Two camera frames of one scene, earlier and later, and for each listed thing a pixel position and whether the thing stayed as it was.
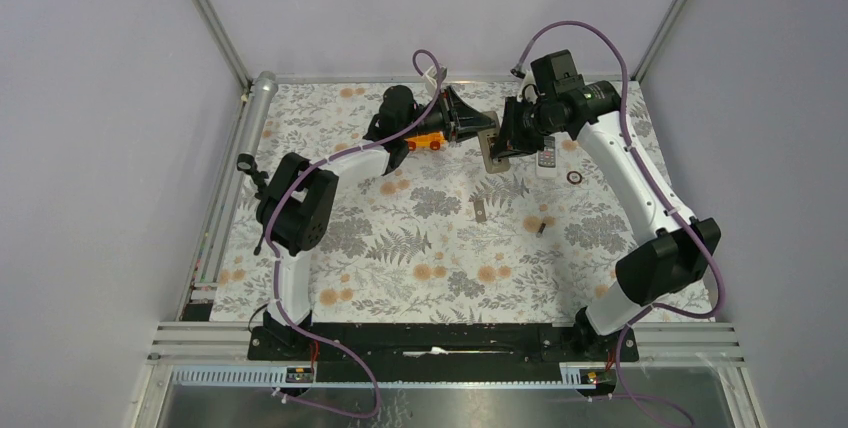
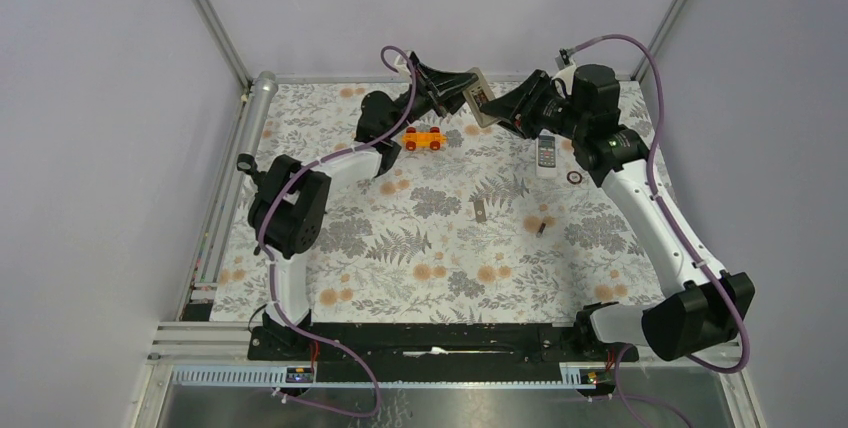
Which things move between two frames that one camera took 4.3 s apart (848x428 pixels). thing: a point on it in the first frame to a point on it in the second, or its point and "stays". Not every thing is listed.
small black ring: [572, 182] stays
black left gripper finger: [465, 119] to [445, 88]
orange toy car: [432, 141] stays
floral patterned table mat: [431, 224] stays
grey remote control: [488, 139] to [477, 94]
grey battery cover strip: [480, 214] stays
